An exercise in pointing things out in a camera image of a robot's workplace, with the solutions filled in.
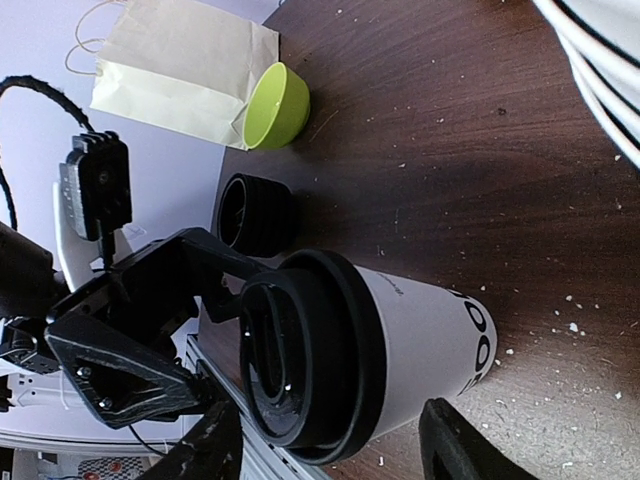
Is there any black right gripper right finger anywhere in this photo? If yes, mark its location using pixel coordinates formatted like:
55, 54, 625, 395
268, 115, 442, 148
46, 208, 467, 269
419, 398, 535, 480

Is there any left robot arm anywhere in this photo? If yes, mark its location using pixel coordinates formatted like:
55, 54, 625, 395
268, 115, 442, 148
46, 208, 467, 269
1, 227, 264, 429

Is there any single white paper cup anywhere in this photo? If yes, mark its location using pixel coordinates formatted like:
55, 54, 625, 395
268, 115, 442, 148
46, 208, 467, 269
356, 266, 498, 438

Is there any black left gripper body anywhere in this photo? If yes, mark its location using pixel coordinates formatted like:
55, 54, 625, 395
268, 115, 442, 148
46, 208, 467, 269
1, 224, 69, 375

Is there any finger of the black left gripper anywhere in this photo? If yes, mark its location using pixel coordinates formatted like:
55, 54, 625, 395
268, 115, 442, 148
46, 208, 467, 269
107, 227, 271, 323
44, 312, 205, 429

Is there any stack of white paper cups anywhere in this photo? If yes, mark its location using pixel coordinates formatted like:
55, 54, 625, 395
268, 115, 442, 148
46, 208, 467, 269
534, 0, 639, 166

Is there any black plastic cup lid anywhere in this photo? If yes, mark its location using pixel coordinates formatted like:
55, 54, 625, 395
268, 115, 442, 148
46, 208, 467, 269
240, 249, 387, 466

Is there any stack of black cup lids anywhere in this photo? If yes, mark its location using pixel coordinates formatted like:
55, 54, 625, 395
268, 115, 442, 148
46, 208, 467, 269
216, 173, 298, 258

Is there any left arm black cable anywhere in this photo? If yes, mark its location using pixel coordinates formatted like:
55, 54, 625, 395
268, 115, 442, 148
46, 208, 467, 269
0, 74, 92, 231

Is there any green plastic bowl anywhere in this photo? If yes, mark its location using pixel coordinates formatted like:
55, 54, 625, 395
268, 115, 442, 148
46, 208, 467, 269
243, 62, 311, 150

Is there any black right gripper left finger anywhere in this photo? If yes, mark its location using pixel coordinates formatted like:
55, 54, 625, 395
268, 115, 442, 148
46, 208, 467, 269
144, 399, 243, 480

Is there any white paper takeout bag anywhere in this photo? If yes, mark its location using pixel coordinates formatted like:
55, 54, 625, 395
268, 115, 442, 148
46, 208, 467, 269
88, 1, 280, 150

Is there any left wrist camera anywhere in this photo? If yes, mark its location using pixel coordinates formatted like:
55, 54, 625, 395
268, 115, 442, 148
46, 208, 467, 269
59, 131, 132, 241

